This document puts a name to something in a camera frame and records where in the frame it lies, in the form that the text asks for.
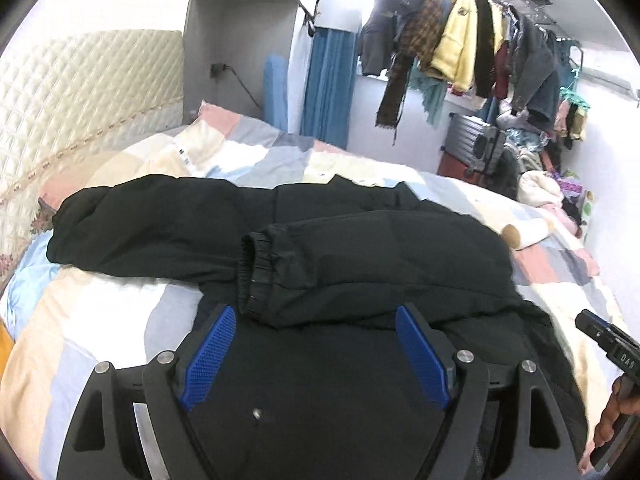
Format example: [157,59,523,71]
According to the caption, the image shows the cream plush blanket pile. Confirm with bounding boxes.
[516,170,564,207]

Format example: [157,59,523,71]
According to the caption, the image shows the plaid scarf hanging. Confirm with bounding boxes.
[375,0,444,129]

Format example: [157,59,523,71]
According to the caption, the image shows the denim jacket hanging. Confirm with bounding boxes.
[511,14,560,130]

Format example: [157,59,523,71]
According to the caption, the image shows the yellow fleece jacket hanging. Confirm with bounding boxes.
[428,0,477,92]

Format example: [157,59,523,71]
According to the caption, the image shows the white cylindrical bolster pillow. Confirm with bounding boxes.
[501,218,553,250]

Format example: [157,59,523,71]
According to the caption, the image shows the patchwork pillow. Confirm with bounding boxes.
[39,152,189,210]

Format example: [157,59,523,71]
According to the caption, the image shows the yellow cartoon pillow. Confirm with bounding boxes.
[0,321,14,377]

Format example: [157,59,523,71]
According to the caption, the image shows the dark grey jacket hanging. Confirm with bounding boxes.
[358,0,401,77]

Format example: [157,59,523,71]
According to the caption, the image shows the grey ribbed suitcase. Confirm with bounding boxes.
[442,113,506,177]

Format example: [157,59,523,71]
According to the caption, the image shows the blue folded board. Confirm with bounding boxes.
[262,55,288,132]

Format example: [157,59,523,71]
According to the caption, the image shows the black coat hanging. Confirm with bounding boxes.
[474,0,495,99]

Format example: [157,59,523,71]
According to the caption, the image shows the green clip sock hanger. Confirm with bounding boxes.
[560,42,590,110]

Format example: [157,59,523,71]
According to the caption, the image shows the black wall charger with cable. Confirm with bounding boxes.
[209,63,262,110]

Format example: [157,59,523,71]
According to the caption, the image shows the black puffer jacket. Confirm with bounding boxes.
[47,176,588,479]

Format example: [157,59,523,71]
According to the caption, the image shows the blue curtain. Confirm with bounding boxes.
[300,27,358,150]

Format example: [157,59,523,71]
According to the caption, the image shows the person right hand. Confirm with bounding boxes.
[593,377,640,448]

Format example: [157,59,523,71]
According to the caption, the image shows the cream quilted headboard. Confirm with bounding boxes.
[1,29,183,282]

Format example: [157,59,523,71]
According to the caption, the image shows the patchwork checkered quilt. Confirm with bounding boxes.
[1,106,620,479]

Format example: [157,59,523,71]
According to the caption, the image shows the white air conditioner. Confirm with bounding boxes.
[580,67,639,101]

